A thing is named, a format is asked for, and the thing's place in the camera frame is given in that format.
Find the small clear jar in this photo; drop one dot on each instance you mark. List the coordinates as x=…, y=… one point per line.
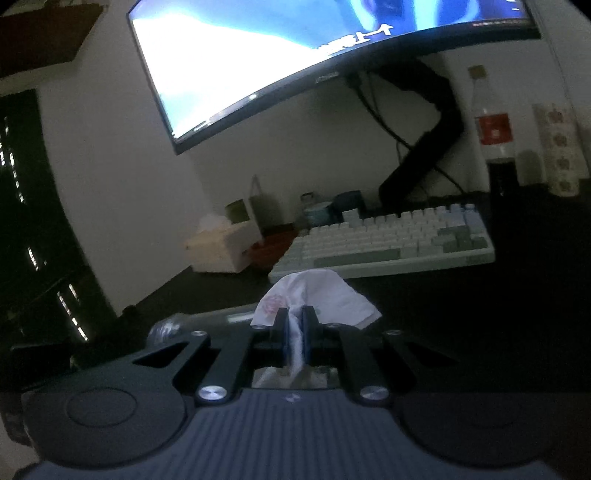
x=306, y=200

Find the white and grey keyboard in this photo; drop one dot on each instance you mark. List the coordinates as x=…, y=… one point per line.
x=392, y=240

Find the green box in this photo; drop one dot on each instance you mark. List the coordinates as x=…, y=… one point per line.
x=240, y=212

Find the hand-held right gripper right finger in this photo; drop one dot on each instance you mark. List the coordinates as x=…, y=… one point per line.
x=308, y=334

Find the cola bottle with red label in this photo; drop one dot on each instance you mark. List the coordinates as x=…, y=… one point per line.
x=496, y=134

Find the dark blue cup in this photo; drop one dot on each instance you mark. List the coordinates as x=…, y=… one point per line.
x=351, y=203

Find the patterned paper tube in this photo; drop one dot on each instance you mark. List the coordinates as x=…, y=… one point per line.
x=558, y=152

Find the red cloth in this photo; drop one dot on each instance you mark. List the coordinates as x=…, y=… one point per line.
x=272, y=251

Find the curved computer monitor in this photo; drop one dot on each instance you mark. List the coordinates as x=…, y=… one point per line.
x=277, y=60

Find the cream tissue box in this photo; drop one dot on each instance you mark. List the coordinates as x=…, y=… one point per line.
x=221, y=251

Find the clear glass jar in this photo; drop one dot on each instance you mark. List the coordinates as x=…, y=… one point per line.
x=203, y=323

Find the brown wall shelf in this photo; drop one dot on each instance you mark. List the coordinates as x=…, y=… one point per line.
x=41, y=37

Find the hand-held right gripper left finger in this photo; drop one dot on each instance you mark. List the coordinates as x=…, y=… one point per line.
x=284, y=334

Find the dark glass cabinet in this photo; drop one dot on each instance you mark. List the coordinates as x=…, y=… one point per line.
x=41, y=221

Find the light blue cup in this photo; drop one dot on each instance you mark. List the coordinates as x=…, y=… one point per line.
x=321, y=216

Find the white paper tissue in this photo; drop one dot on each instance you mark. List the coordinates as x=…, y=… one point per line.
x=332, y=295

